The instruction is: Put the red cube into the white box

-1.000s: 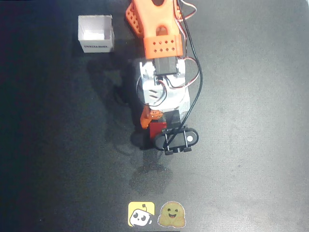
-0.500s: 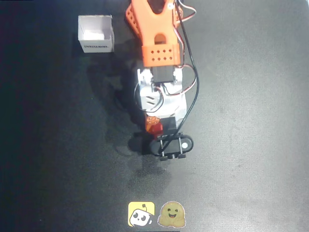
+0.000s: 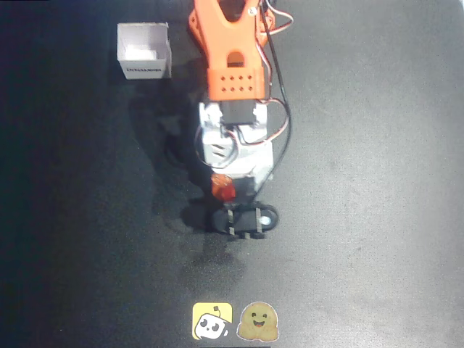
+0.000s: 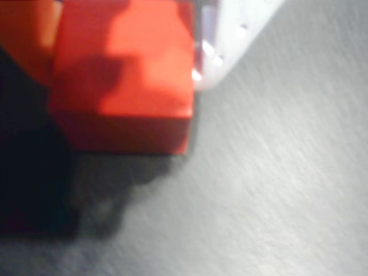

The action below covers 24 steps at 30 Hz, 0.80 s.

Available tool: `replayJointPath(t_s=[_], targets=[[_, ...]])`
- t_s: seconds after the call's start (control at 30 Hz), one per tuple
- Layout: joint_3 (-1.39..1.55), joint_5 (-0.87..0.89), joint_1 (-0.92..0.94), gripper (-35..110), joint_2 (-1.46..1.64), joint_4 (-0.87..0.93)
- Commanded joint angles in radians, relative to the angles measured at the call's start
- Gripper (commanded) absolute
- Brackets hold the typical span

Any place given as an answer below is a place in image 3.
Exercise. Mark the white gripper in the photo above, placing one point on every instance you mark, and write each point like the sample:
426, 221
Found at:
254, 182

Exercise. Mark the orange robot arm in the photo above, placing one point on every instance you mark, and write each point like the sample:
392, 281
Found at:
228, 40

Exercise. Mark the white cardboard box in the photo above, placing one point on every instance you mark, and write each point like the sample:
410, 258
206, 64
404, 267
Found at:
143, 50

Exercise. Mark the black webcam on gripper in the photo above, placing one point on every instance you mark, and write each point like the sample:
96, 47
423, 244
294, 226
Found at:
244, 219

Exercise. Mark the smiling hugging face sticker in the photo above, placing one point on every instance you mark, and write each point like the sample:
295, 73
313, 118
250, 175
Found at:
257, 322

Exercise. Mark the yellow robot face sticker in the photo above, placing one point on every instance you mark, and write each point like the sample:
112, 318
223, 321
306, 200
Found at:
212, 320

